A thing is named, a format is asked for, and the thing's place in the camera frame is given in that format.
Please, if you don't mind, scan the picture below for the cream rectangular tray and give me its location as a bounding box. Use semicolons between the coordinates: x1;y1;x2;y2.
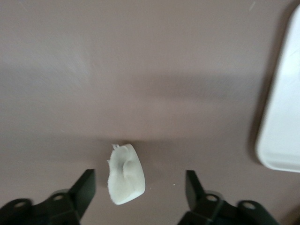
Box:
255;3;300;173

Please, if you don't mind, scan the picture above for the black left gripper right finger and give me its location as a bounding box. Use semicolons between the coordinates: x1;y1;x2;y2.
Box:
177;170;282;225

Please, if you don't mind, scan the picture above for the brown table cover mat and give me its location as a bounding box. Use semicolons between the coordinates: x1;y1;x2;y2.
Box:
0;0;300;225

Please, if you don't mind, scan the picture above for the pale white bun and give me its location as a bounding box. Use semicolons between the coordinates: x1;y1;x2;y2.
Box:
106;143;146;206

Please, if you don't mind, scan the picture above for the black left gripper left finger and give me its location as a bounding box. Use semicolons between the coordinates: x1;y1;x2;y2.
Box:
0;169;97;225

